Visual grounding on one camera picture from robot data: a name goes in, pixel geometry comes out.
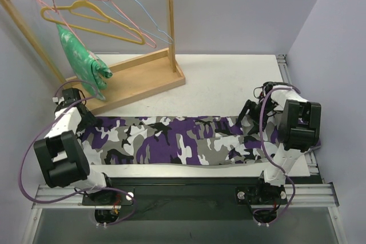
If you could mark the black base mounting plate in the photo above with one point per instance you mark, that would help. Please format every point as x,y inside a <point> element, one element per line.
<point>189,199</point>

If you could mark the left pink wire hanger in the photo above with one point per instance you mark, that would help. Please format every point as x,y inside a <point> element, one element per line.
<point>53,15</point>

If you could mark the wooden clothes rack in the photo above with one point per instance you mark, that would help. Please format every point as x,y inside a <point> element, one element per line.
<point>133,80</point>

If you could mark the purple camouflage trousers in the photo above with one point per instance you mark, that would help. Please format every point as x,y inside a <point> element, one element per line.
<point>194,141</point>

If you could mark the green patterned garment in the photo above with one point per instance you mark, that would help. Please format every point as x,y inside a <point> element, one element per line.
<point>88,67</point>

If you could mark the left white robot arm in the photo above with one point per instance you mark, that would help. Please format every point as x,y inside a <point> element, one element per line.
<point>60,155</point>

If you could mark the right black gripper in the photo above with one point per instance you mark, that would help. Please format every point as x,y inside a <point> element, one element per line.
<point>251,110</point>

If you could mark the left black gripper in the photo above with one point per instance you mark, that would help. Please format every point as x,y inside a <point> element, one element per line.
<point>86,116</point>

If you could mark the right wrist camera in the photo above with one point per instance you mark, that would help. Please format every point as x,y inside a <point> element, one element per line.
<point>264,88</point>

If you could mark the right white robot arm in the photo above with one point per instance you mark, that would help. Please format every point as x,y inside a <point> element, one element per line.
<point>298,129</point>

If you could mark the aluminium frame rail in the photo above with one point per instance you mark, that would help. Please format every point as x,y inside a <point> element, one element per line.
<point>312,216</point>

